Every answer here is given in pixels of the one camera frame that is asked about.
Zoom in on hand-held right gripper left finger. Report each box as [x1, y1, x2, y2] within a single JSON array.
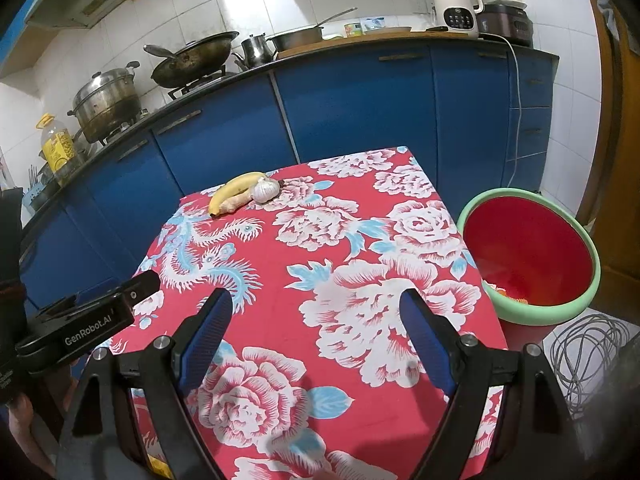
[[55, 287, 235, 480]]

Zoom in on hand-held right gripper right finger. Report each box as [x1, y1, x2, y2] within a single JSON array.
[[398, 289, 588, 480]]

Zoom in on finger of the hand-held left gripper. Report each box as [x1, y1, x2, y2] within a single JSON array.
[[120, 269, 162, 311]]

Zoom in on orange plastic bag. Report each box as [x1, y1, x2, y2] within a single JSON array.
[[487, 282, 531, 306]]

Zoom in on red bin with green rim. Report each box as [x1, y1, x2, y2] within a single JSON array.
[[456, 188, 601, 329]]

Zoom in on red floral tablecloth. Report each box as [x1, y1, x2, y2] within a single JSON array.
[[107, 146, 511, 480]]

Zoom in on ginger root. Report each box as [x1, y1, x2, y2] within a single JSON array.
[[217, 191, 254, 217]]

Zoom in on yellow banana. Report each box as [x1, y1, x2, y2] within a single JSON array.
[[208, 171, 269, 219]]

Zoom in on blue utensil holder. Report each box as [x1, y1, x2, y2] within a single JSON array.
[[27, 162, 64, 211]]

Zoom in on garlic bulb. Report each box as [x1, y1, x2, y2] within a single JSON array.
[[250, 176, 281, 205]]

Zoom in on yellow oil bottle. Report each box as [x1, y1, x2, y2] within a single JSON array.
[[36, 113, 81, 186]]

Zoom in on steel steamer pot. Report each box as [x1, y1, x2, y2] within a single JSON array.
[[67, 61, 143, 144]]

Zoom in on gas stove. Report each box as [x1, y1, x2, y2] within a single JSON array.
[[167, 70, 236, 101]]

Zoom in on black wok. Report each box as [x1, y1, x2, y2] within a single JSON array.
[[143, 31, 241, 90]]

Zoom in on blue kitchen base cabinet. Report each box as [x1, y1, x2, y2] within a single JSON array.
[[17, 42, 560, 311]]

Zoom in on small steel pot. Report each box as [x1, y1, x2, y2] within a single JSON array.
[[232, 34, 276, 70]]

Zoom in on wooden door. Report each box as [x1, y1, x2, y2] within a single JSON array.
[[575, 0, 640, 281]]

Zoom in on dark rice cooker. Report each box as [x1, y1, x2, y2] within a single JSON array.
[[475, 0, 534, 49]]

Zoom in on grey cable coil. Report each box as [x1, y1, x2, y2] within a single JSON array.
[[549, 310, 634, 419]]

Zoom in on white power cord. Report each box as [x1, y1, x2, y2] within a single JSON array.
[[482, 35, 524, 189]]

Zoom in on long-handled frying pan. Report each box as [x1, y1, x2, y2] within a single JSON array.
[[265, 7, 359, 54]]

